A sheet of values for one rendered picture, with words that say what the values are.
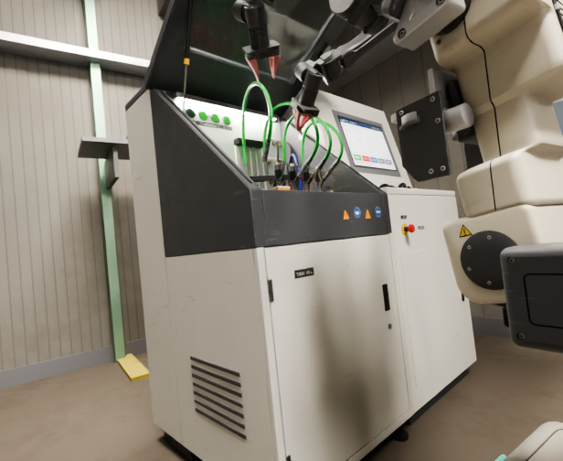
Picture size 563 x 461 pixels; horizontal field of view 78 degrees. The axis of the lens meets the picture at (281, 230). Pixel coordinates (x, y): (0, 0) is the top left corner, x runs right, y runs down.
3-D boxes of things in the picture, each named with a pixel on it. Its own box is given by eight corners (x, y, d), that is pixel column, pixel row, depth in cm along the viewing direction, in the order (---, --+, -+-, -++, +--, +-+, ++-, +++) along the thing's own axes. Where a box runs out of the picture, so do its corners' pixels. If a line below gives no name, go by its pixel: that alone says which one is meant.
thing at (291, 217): (268, 246, 95) (261, 188, 96) (258, 247, 99) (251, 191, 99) (387, 233, 137) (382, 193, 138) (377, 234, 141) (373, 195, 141)
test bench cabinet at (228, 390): (287, 553, 89) (255, 247, 93) (183, 465, 132) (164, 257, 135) (416, 432, 137) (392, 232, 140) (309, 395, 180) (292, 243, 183)
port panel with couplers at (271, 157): (271, 191, 167) (264, 127, 168) (267, 192, 169) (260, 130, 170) (291, 191, 175) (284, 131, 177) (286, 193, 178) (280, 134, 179)
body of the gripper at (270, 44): (242, 54, 106) (237, 26, 101) (274, 46, 107) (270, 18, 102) (248, 59, 101) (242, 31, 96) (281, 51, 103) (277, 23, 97)
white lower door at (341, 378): (292, 507, 91) (264, 248, 94) (286, 503, 93) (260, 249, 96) (411, 409, 135) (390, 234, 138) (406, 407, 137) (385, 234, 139)
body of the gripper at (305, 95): (305, 103, 128) (312, 83, 123) (318, 115, 121) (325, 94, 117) (290, 101, 124) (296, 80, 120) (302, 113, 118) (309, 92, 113)
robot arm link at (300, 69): (334, 52, 111) (342, 76, 117) (318, 42, 119) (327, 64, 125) (302, 75, 112) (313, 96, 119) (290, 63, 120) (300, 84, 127)
